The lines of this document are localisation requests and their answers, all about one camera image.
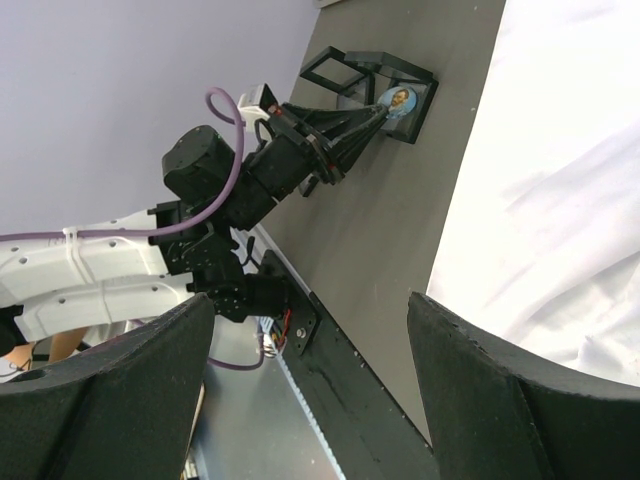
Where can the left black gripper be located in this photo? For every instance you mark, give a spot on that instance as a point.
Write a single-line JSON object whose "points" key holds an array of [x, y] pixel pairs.
{"points": [[305, 142]]}

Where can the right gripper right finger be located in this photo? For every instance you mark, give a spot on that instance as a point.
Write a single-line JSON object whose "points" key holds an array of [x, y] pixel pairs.
{"points": [[497, 411]]}

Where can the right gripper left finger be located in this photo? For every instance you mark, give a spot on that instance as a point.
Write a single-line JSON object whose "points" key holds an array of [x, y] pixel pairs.
{"points": [[121, 410]]}

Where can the round clear blue brooch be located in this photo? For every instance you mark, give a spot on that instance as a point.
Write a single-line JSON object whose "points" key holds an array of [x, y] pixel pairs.
{"points": [[399, 101]]}

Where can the white shirt garment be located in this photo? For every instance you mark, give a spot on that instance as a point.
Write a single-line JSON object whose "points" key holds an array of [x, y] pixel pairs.
{"points": [[540, 245]]}

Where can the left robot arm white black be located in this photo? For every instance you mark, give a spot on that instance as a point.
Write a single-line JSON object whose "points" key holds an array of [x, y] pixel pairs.
{"points": [[152, 261]]}

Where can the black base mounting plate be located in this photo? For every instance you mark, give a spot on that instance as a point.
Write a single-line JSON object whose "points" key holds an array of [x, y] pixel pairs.
{"points": [[367, 431]]}

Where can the black square frame right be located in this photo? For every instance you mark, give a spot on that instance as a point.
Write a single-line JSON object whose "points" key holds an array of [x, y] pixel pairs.
{"points": [[400, 72]]}

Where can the black square frame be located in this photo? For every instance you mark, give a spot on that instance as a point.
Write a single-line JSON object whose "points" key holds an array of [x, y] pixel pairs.
{"points": [[400, 72], [351, 85]]}

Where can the black square frame left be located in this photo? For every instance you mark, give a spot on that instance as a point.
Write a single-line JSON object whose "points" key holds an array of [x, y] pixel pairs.
{"points": [[351, 85]]}

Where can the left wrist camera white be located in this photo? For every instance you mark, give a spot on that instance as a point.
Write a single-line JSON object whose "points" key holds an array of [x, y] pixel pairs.
{"points": [[257, 103]]}

